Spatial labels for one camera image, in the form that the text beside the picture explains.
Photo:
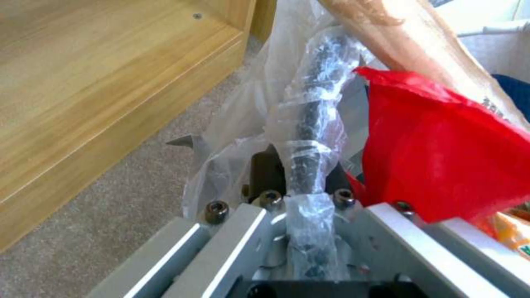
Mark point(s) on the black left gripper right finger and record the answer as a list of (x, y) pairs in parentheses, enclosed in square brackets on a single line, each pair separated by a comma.
[(397, 245)]

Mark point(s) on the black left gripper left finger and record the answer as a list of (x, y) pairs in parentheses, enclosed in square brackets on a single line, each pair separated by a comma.
[(232, 236)]

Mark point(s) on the clear plastic bin liner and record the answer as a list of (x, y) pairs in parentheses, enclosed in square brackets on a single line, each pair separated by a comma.
[(248, 102)]

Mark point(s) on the red plastic bag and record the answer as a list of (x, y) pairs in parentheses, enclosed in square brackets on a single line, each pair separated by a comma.
[(439, 149)]

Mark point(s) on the orange snack packet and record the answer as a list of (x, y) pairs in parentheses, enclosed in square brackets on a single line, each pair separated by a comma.
[(511, 231)]

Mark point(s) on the dark blue object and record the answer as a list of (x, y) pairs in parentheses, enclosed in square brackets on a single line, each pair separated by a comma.
[(515, 93)]

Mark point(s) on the light wooden cabinet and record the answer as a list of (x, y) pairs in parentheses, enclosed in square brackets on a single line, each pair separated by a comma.
[(95, 93)]

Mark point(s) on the white object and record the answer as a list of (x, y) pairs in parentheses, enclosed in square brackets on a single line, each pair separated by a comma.
[(501, 46)]

